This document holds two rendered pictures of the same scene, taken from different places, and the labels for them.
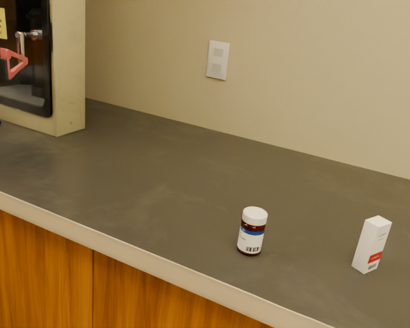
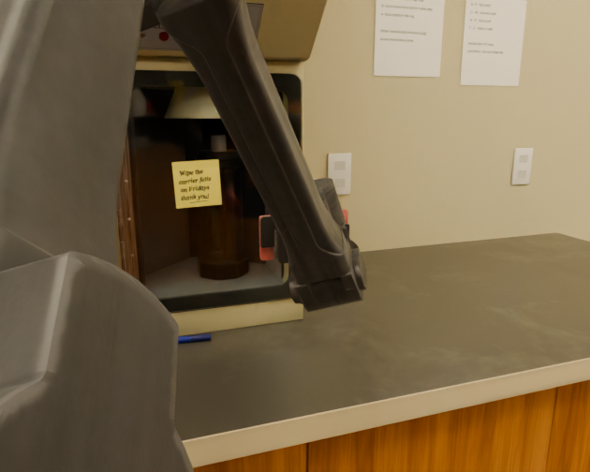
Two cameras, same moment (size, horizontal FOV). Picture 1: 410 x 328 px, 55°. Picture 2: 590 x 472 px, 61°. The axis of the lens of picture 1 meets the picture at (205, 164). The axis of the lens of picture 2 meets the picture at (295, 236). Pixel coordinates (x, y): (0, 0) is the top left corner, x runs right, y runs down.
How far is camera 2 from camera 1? 109 cm
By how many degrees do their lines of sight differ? 41
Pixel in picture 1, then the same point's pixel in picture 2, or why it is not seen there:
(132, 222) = (576, 339)
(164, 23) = not seen: hidden behind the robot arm
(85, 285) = (542, 437)
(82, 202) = (520, 348)
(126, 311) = (585, 434)
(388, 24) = (483, 111)
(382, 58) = (482, 140)
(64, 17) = not seen: hidden behind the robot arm
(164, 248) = not seen: outside the picture
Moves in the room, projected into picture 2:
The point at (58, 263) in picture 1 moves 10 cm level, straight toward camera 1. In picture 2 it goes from (510, 435) to (579, 452)
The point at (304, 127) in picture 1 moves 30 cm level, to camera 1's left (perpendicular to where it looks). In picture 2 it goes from (431, 220) to (368, 236)
